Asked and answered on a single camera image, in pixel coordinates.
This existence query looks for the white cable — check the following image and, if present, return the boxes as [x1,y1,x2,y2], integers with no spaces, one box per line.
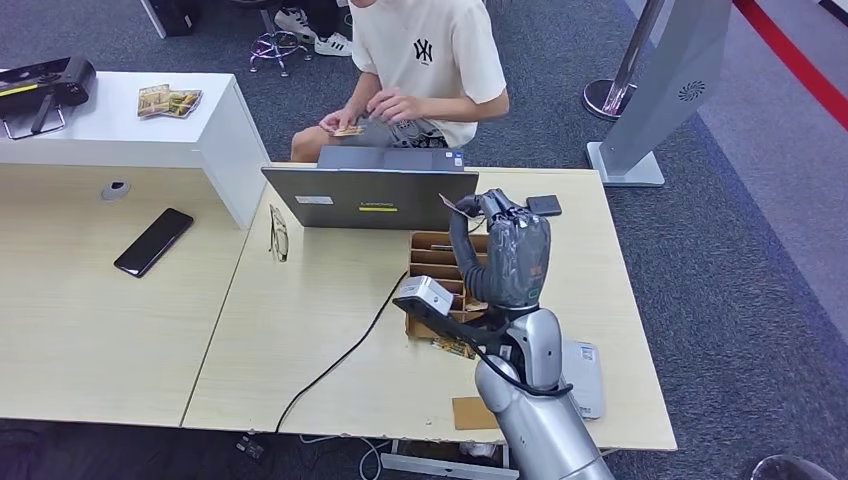
[298,433,393,480]

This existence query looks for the plain brown card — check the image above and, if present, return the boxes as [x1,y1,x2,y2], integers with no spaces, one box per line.
[452,396,499,432]

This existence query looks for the black power strip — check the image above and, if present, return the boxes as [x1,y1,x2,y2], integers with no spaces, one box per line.
[236,434,268,462]

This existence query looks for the grey white card reader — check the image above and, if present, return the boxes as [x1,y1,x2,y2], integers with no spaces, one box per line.
[561,339,607,422]

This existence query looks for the red barrier belt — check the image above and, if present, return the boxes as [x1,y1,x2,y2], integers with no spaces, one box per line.
[731,0,848,130]

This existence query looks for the black device with wire stand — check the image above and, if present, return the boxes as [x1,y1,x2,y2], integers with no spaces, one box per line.
[0,56,97,141]

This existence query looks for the grey laptop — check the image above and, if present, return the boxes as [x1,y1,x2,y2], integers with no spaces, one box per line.
[260,145,480,232]

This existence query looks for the white-edged picture key card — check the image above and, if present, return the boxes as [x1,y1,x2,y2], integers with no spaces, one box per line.
[438,193,480,221]

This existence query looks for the wooden card organizer box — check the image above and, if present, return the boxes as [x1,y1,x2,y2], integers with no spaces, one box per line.
[404,230,495,342]

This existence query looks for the person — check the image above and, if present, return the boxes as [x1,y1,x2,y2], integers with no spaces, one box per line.
[291,0,511,164]
[272,0,354,58]

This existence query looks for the small dark USB hub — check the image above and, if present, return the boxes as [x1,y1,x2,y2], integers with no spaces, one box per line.
[526,193,564,219]

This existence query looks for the dark patterned card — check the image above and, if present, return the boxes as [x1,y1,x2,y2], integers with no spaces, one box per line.
[431,335,478,361]

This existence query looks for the chrome base stool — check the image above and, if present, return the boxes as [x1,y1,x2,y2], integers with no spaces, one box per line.
[231,0,313,77]

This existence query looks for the white desk foot bar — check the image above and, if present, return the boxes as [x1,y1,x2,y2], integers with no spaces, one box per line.
[380,440,521,480]

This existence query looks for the person's left hand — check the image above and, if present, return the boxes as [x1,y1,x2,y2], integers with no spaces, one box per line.
[366,87,422,125]

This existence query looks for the round black base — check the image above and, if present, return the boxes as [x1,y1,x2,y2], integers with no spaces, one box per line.
[751,454,839,480]

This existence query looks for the black smartphone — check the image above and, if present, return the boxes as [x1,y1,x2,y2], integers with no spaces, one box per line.
[113,207,195,279]

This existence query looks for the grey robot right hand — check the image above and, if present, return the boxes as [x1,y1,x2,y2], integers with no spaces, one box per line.
[448,188,552,311]

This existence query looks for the silver slanted kiosk stand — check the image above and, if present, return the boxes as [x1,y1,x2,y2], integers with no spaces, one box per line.
[586,0,733,188]

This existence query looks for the clear eyeglasses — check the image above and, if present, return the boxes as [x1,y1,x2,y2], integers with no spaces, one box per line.
[268,203,291,264]

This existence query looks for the black cabinet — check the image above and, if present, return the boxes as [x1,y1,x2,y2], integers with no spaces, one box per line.
[140,0,201,38]

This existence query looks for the chrome stanchion post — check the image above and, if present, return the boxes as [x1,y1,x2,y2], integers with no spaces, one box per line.
[582,0,666,122]

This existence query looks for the white counter cabinet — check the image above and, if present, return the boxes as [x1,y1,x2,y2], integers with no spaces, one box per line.
[0,70,271,230]

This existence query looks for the long black power cable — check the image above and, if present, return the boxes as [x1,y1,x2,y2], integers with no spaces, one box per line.
[273,217,488,433]

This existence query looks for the person's right hand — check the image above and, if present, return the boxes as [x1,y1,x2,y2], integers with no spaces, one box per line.
[317,105,362,137]

